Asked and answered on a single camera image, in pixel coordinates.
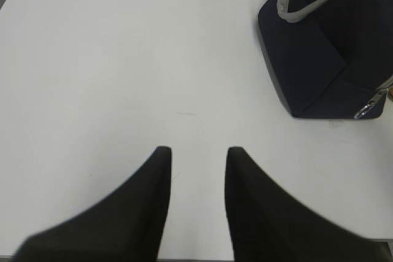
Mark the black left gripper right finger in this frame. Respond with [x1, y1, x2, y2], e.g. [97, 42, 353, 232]
[225, 147, 392, 261]

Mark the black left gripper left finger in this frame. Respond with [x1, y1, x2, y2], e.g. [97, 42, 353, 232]
[12, 146, 172, 261]

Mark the navy blue lunch bag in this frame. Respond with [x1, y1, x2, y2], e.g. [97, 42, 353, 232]
[258, 0, 392, 120]

